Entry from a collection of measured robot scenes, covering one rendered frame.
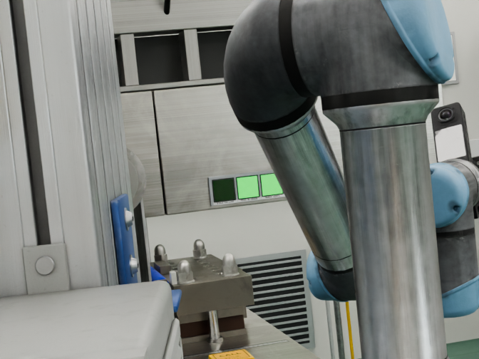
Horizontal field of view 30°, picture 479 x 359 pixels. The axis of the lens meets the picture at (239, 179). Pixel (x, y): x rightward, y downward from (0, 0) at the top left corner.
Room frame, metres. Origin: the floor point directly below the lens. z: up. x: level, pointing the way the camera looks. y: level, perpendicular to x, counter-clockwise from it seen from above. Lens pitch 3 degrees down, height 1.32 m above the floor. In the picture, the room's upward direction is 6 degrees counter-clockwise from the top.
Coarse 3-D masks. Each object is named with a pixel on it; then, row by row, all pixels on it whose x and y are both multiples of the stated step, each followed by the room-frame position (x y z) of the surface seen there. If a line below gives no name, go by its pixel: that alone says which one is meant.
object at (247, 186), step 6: (240, 180) 2.16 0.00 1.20; (246, 180) 2.16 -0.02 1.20; (252, 180) 2.17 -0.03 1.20; (240, 186) 2.16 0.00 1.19; (246, 186) 2.16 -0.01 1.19; (252, 186) 2.16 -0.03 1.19; (240, 192) 2.16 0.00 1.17; (246, 192) 2.16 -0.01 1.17; (252, 192) 2.16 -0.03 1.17; (258, 192) 2.17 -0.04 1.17; (240, 198) 2.16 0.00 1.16
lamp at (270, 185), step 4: (264, 176) 2.17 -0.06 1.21; (268, 176) 2.17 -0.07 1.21; (272, 176) 2.18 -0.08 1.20; (264, 180) 2.17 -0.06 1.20; (268, 180) 2.17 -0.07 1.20; (272, 180) 2.18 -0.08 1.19; (276, 180) 2.18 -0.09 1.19; (264, 184) 2.17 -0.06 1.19; (268, 184) 2.17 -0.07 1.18; (272, 184) 2.18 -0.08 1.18; (276, 184) 2.18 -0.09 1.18; (264, 188) 2.17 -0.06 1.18; (268, 188) 2.17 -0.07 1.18; (272, 188) 2.18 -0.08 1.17; (276, 188) 2.18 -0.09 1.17; (280, 188) 2.18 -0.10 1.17; (264, 192) 2.17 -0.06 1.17; (268, 192) 2.17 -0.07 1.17; (272, 192) 2.18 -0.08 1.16; (276, 192) 2.18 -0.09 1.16; (280, 192) 2.18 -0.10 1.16
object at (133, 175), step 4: (128, 160) 1.77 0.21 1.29; (128, 164) 1.77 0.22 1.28; (132, 164) 1.77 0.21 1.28; (132, 168) 1.77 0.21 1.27; (132, 172) 1.77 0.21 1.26; (136, 172) 1.77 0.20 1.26; (132, 176) 1.77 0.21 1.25; (136, 176) 1.77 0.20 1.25; (132, 180) 1.77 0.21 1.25; (136, 180) 1.77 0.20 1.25; (132, 184) 1.77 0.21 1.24; (136, 184) 1.77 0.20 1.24; (132, 188) 1.77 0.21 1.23; (136, 188) 1.77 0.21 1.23; (132, 192) 1.77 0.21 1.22; (132, 196) 1.77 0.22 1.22
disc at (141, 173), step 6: (132, 156) 1.77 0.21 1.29; (132, 162) 1.77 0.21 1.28; (138, 162) 1.78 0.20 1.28; (138, 168) 1.78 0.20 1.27; (138, 174) 1.78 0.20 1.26; (144, 174) 1.78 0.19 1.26; (138, 180) 1.78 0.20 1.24; (144, 180) 1.78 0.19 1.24; (138, 186) 1.78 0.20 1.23; (144, 186) 1.78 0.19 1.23; (138, 192) 1.78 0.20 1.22; (144, 192) 1.78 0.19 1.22; (138, 198) 1.78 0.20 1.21
